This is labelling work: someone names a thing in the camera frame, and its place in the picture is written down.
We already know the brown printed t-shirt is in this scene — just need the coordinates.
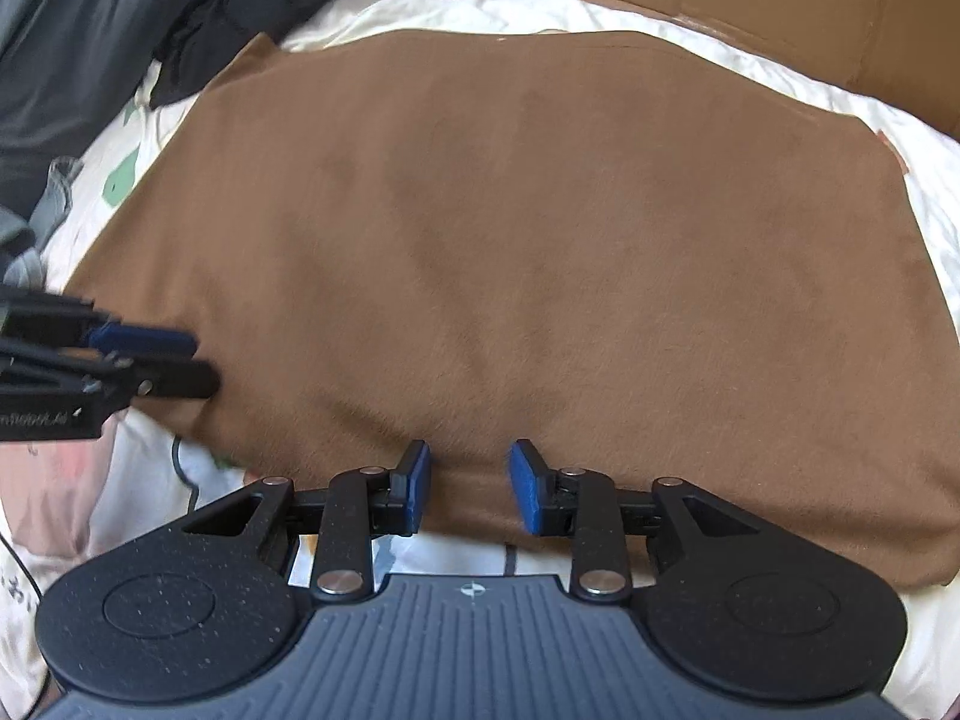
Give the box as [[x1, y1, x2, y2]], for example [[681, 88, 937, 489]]
[[67, 31, 958, 589]]

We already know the grey garment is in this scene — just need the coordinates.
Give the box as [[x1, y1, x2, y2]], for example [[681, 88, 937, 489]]
[[2, 156, 83, 289]]

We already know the dark grey pillow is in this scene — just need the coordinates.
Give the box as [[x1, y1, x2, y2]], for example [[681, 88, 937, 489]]
[[2, 0, 195, 218]]

